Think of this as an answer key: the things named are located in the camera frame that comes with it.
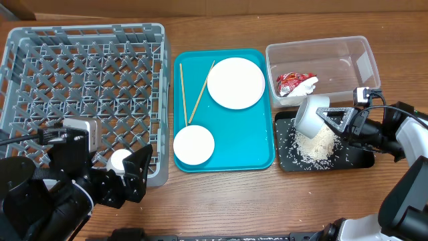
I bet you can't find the wooden chopstick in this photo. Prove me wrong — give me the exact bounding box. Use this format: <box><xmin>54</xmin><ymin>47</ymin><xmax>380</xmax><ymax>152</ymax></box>
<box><xmin>188</xmin><ymin>60</ymin><xmax>215</xmax><ymax>124</ymax></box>
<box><xmin>179</xmin><ymin>63</ymin><xmax>188</xmax><ymax>127</ymax></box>

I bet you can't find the left wooden chopstick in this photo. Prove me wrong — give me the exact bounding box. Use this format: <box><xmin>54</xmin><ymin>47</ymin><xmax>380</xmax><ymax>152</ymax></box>
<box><xmin>179</xmin><ymin>63</ymin><xmax>188</xmax><ymax>127</ymax></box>

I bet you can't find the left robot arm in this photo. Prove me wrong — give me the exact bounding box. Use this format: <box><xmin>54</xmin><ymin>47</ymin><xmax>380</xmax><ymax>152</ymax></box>
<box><xmin>1</xmin><ymin>144</ymin><xmax>152</xmax><ymax>240</ymax></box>

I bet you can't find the small pink plate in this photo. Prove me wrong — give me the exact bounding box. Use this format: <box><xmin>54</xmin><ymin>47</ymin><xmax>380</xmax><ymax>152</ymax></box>
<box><xmin>173</xmin><ymin>125</ymin><xmax>215</xmax><ymax>165</ymax></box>

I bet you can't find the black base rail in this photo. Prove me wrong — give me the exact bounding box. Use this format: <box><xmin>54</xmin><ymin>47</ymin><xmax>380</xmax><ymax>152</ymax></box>
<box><xmin>87</xmin><ymin>228</ymin><xmax>316</xmax><ymax>241</ymax></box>

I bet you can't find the white napkin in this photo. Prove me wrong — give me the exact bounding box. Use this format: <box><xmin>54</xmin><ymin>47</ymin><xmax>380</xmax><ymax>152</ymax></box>
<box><xmin>288</xmin><ymin>76</ymin><xmax>318</xmax><ymax>97</ymax></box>

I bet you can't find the white rice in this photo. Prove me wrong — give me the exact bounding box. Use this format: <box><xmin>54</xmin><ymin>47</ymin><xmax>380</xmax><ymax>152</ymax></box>
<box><xmin>277</xmin><ymin>118</ymin><xmax>360</xmax><ymax>171</ymax></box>

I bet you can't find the white paper cup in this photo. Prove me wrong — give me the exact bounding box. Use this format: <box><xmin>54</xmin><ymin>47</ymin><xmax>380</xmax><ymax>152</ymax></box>
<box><xmin>106</xmin><ymin>149</ymin><xmax>132</xmax><ymax>175</ymax></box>

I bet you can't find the clear plastic bin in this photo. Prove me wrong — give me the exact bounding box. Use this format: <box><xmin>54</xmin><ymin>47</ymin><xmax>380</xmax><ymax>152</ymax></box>
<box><xmin>265</xmin><ymin>36</ymin><xmax>381</xmax><ymax>108</ymax></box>

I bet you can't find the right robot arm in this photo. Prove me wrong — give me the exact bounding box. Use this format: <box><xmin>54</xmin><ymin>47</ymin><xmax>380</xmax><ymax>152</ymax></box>
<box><xmin>311</xmin><ymin>102</ymin><xmax>427</xmax><ymax>240</ymax></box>

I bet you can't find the metal bowl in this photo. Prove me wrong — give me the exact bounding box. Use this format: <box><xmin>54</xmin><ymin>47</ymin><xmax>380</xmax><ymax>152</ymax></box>
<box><xmin>295</xmin><ymin>96</ymin><xmax>330</xmax><ymax>139</ymax></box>

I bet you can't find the large white plate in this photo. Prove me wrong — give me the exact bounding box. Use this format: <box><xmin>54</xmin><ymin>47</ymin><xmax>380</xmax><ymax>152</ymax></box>
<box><xmin>207</xmin><ymin>57</ymin><xmax>265</xmax><ymax>110</ymax></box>

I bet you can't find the right wooden chopstick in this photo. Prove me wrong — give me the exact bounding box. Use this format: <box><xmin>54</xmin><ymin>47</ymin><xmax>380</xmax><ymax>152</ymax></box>
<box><xmin>188</xmin><ymin>60</ymin><xmax>215</xmax><ymax>124</ymax></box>

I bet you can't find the teal serving tray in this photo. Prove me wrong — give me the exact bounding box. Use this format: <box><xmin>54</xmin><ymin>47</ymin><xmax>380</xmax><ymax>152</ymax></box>
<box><xmin>173</xmin><ymin>49</ymin><xmax>276</xmax><ymax>173</ymax></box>

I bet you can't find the red snack wrapper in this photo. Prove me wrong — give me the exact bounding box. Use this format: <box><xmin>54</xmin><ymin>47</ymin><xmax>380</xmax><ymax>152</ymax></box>
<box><xmin>276</xmin><ymin>72</ymin><xmax>316</xmax><ymax>97</ymax></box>

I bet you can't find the black plastic tray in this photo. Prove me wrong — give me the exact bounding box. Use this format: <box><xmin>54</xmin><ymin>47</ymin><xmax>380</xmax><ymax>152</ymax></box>
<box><xmin>274</xmin><ymin>106</ymin><xmax>376</xmax><ymax>173</ymax></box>

